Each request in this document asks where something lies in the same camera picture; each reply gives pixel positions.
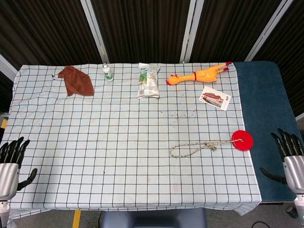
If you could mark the small grey white scrap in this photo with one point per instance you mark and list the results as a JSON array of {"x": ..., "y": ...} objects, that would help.
[{"x": 55, "y": 77}]

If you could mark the green white snack packet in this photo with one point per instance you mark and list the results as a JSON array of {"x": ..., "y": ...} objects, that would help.
[{"x": 148, "y": 81}]

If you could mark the white picture card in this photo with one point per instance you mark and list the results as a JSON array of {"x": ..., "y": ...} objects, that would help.
[{"x": 215, "y": 98}]

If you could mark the small white green-label bottle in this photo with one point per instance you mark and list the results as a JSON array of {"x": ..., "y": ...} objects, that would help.
[{"x": 108, "y": 75}]

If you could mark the dark teal table mat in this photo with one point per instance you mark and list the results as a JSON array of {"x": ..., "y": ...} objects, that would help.
[{"x": 262, "y": 102}]

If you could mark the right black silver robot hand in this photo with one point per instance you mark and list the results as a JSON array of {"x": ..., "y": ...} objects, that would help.
[{"x": 300, "y": 171}]

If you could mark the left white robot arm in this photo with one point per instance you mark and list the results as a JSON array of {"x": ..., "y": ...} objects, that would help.
[{"x": 3, "y": 214}]

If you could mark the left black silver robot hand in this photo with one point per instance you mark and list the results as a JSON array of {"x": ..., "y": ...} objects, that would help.
[{"x": 5, "y": 176}]

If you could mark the yellow rubber chicken toy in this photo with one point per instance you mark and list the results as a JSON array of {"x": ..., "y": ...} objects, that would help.
[{"x": 203, "y": 74}]

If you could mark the brown crumpled cloth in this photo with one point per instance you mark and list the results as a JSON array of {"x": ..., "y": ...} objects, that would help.
[{"x": 78, "y": 81}]

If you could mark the white partition frame post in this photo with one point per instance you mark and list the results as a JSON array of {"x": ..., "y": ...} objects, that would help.
[
  {"x": 192, "y": 27},
  {"x": 273, "y": 24},
  {"x": 95, "y": 31},
  {"x": 1, "y": 60}
]

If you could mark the white black checked tablecloth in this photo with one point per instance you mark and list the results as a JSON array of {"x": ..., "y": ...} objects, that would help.
[{"x": 118, "y": 145}]

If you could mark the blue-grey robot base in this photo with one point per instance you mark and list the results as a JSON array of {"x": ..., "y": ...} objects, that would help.
[{"x": 153, "y": 222}]

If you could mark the red plastic disc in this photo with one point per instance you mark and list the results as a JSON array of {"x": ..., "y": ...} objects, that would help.
[{"x": 246, "y": 143}]

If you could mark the black round floor object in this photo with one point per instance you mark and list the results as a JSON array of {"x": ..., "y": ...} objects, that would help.
[{"x": 292, "y": 212}]

